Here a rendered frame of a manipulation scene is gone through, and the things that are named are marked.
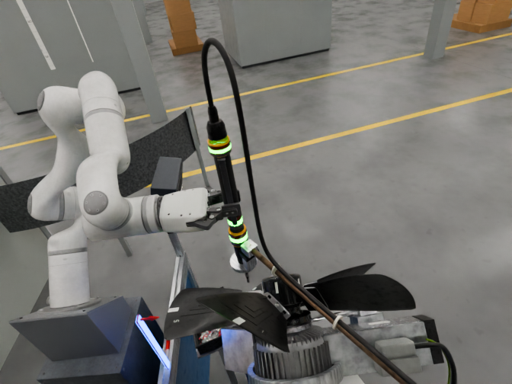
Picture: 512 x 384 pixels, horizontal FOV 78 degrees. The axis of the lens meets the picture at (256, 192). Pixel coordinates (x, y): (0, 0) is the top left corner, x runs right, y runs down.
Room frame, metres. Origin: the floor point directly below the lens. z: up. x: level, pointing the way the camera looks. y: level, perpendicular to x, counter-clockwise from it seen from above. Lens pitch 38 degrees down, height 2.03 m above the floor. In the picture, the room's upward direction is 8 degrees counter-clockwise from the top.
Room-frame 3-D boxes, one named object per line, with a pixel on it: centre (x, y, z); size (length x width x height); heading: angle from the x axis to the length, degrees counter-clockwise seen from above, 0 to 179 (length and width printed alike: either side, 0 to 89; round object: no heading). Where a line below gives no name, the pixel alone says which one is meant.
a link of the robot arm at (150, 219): (0.54, 0.23, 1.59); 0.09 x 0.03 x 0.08; 0
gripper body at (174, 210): (0.54, 0.16, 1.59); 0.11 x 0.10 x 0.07; 90
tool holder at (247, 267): (0.53, 0.05, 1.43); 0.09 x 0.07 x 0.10; 35
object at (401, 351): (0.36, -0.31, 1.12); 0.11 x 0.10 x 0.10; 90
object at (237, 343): (0.51, 0.11, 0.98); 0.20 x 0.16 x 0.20; 0
